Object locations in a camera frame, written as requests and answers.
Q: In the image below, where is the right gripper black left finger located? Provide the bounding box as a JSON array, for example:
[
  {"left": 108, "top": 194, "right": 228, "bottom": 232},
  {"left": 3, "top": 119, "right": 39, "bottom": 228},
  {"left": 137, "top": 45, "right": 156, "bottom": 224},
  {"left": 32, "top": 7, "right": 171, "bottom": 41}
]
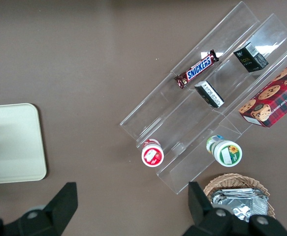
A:
[{"left": 0, "top": 181, "right": 79, "bottom": 236}]

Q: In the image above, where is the red lid yogurt cup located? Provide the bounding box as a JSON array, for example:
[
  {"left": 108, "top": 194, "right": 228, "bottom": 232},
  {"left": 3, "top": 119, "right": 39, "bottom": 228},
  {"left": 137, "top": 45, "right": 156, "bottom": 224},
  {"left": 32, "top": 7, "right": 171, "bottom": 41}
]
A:
[{"left": 141, "top": 138, "right": 164, "bottom": 167}]

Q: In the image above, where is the clear acrylic step shelf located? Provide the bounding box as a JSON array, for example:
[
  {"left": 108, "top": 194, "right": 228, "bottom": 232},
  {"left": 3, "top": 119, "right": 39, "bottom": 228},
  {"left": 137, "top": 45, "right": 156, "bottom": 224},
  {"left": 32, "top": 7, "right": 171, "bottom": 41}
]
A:
[{"left": 119, "top": 1, "right": 287, "bottom": 195}]

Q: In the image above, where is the Snickers chocolate bar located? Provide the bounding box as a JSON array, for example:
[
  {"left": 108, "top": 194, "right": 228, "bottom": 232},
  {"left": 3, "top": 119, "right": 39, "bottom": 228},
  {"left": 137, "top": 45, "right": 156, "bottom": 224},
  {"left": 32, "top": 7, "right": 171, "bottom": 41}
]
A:
[{"left": 174, "top": 49, "right": 219, "bottom": 89}]

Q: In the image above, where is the small black box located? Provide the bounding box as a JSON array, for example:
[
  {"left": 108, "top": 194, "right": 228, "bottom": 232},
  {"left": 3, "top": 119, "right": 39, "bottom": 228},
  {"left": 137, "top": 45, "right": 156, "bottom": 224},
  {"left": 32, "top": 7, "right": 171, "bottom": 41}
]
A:
[
  {"left": 194, "top": 80, "right": 224, "bottom": 109},
  {"left": 233, "top": 41, "right": 269, "bottom": 73}
]

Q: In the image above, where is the red tartan cookie box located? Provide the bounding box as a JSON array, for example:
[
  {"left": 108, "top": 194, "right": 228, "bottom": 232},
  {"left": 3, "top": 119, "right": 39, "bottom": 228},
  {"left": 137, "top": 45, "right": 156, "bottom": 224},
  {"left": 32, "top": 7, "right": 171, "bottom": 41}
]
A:
[{"left": 238, "top": 55, "right": 287, "bottom": 128}]

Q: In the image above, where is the stack of foil trays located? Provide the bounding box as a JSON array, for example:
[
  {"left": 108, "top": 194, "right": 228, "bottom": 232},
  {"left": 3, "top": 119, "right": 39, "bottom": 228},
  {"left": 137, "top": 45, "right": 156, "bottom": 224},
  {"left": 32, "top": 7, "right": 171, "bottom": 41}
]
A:
[{"left": 211, "top": 188, "right": 269, "bottom": 223}]

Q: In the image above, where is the light wicker basket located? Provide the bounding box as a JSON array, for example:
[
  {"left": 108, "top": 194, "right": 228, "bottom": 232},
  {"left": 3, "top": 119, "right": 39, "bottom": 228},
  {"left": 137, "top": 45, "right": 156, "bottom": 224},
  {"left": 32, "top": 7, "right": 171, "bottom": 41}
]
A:
[{"left": 203, "top": 173, "right": 277, "bottom": 219}]

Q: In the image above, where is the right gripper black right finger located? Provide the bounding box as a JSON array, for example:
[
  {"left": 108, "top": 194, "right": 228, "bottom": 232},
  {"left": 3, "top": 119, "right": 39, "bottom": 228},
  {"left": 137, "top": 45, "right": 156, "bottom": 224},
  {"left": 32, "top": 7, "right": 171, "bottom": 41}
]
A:
[{"left": 182, "top": 181, "right": 287, "bottom": 236}]

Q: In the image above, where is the green lid yogurt cup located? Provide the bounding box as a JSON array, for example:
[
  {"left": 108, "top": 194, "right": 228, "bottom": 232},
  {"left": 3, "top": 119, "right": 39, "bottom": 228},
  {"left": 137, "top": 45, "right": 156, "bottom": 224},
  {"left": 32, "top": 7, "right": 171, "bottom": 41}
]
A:
[{"left": 206, "top": 134, "right": 243, "bottom": 167}]

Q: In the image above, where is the beige plastic tray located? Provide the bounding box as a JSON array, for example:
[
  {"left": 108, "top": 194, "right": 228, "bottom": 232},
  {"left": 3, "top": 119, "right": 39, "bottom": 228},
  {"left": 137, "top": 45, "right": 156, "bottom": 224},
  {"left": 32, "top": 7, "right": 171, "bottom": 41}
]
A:
[{"left": 0, "top": 103, "right": 47, "bottom": 185}]

